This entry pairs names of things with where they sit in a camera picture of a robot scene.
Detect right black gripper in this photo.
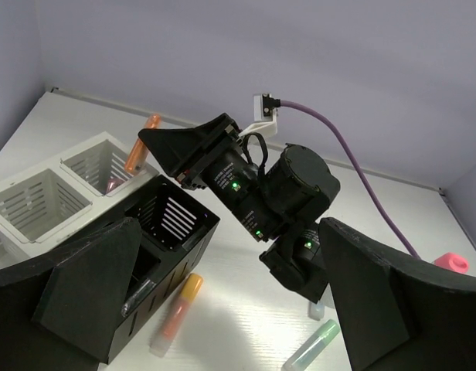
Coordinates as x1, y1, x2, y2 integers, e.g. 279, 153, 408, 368
138, 113, 281, 241

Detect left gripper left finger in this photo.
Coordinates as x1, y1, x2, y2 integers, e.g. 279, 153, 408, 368
0, 218, 141, 365

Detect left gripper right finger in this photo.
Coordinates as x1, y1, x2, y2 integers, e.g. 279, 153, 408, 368
318, 218, 476, 370

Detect pink highlighter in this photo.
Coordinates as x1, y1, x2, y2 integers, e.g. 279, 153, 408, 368
105, 178, 124, 195

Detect blue highlighter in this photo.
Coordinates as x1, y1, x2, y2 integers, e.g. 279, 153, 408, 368
308, 301, 325, 321

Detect yellow orange highlighter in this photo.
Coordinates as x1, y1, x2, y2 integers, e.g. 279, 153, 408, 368
149, 274, 203, 358

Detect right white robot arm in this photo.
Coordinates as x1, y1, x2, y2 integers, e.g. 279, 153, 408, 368
138, 114, 340, 302

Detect green highlighter centre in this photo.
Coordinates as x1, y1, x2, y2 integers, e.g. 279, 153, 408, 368
281, 319, 341, 371

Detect black slotted organizer box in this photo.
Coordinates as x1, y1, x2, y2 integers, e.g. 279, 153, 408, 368
94, 174, 221, 366

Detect white slotted organizer box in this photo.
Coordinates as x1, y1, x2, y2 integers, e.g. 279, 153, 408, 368
0, 132, 159, 261

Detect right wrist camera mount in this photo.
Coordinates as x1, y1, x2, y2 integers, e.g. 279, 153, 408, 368
239, 93, 281, 138

